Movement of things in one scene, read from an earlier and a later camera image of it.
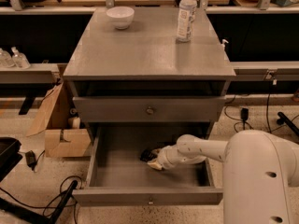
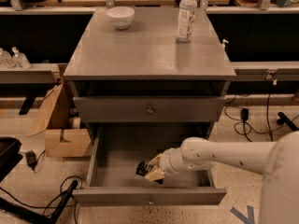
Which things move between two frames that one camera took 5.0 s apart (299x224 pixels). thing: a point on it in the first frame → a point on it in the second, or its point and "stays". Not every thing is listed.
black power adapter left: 31,159 stays
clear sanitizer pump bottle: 19,60 stays
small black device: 148,156 → 143,169
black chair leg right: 283,119 stays
